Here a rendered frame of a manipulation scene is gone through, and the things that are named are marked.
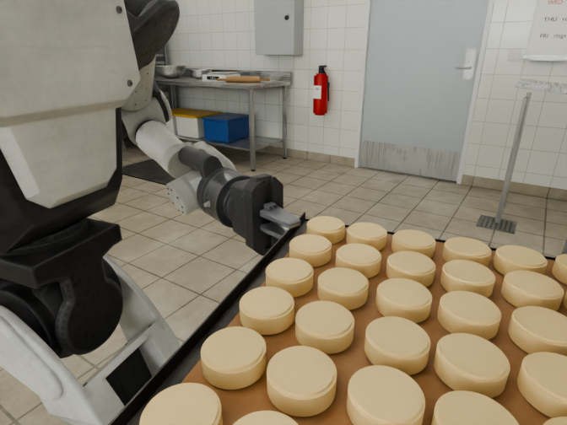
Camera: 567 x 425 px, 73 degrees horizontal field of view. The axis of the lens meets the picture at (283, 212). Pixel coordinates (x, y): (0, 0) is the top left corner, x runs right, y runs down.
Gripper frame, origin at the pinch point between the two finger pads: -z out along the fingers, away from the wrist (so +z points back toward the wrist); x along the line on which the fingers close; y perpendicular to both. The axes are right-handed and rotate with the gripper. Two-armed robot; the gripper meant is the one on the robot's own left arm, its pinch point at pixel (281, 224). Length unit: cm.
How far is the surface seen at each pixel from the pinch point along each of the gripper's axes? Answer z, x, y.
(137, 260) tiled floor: 179, -95, 26
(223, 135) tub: 344, -63, 182
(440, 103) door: 165, -22, 314
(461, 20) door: 159, 48, 316
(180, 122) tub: 406, -55, 160
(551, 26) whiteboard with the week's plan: 94, 41, 334
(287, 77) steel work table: 316, -3, 251
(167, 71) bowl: 427, 2, 159
